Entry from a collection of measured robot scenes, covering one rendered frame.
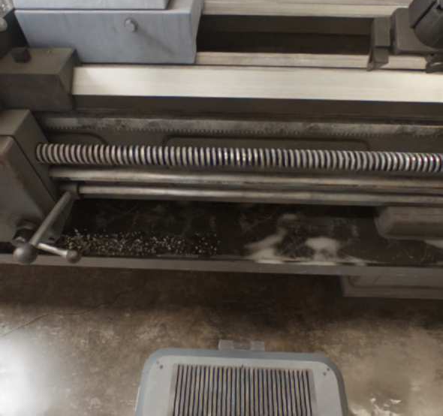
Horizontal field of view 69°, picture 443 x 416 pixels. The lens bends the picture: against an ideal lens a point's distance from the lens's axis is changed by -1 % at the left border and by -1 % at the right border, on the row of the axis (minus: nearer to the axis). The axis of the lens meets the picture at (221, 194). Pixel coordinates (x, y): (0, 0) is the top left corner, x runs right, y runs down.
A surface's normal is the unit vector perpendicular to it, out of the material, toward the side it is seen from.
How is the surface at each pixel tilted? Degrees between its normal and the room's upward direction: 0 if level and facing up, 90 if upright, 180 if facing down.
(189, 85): 36
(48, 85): 90
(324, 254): 0
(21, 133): 90
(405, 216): 0
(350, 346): 0
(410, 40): 30
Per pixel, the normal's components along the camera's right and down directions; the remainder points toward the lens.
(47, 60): 0.00, -0.63
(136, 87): -0.02, -0.06
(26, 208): -0.04, 0.77
